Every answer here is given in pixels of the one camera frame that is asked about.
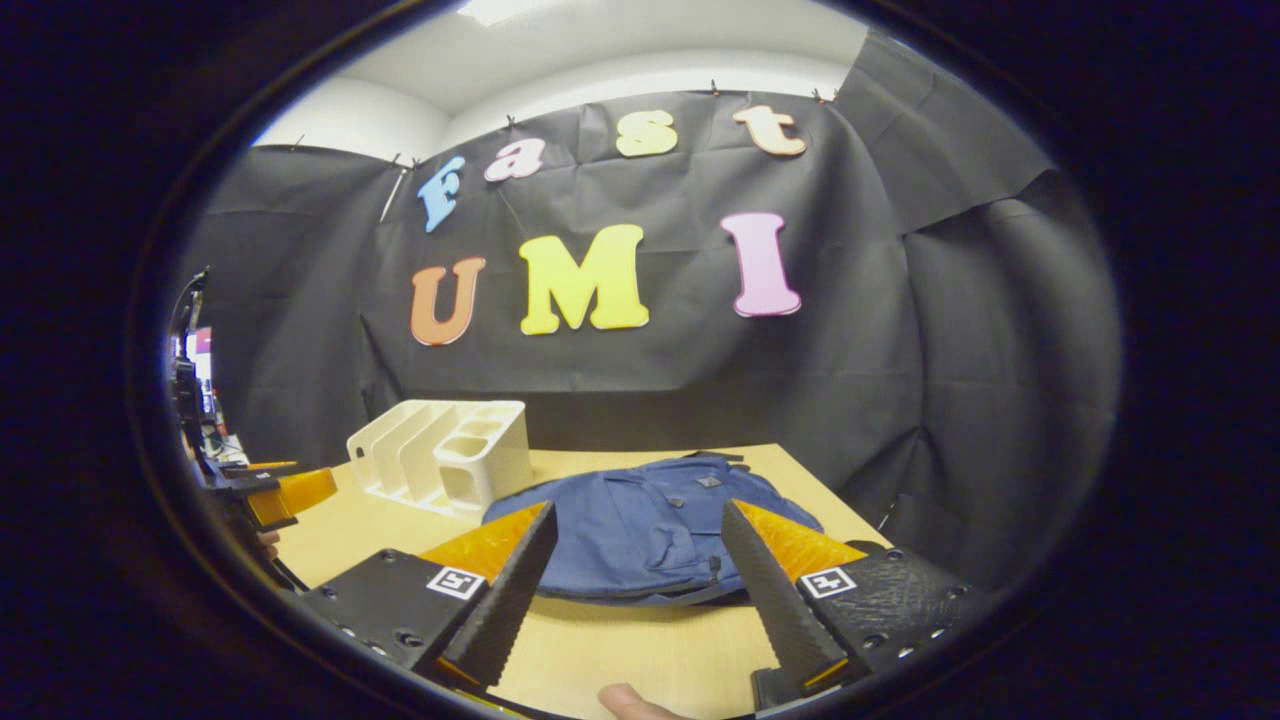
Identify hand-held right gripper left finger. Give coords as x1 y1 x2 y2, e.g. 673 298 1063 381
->
300 500 559 693

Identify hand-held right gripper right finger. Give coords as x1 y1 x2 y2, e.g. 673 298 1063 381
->
722 498 988 709

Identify white plastic bookshelf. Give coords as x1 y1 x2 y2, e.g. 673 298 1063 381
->
347 400 533 518

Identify blue schoolbag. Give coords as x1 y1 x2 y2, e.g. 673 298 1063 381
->
482 452 823 606

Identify computer monitor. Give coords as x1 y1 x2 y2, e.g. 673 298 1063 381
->
186 325 214 421

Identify ceiling light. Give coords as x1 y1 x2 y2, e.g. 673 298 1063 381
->
458 0 561 26

